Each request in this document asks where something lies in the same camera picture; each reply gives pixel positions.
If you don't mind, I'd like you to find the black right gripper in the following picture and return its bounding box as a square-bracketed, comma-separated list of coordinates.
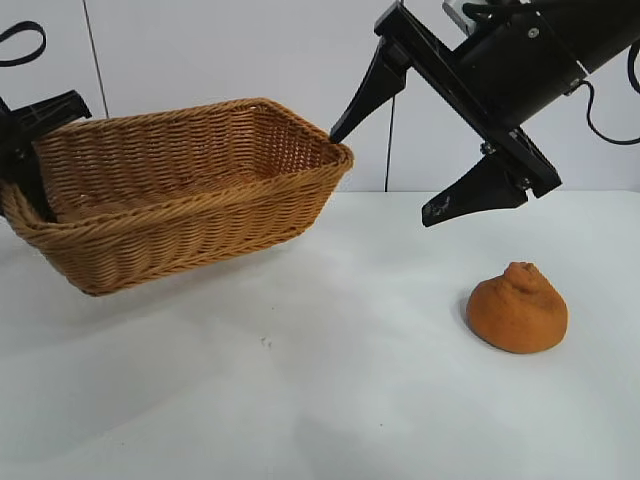
[329, 2, 584, 229]

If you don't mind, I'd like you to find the woven wicker basket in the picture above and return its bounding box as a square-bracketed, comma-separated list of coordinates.
[2, 97, 355, 297]

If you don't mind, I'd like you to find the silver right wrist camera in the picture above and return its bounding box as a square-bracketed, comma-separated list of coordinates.
[442, 0, 484, 31]

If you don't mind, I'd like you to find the black looped cable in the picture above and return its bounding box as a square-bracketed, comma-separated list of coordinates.
[0, 21, 47, 66]

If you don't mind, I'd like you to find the orange fruit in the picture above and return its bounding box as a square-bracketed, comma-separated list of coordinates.
[465, 260, 570, 355]

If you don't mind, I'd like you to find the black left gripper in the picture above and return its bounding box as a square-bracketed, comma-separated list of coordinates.
[0, 89, 94, 224]

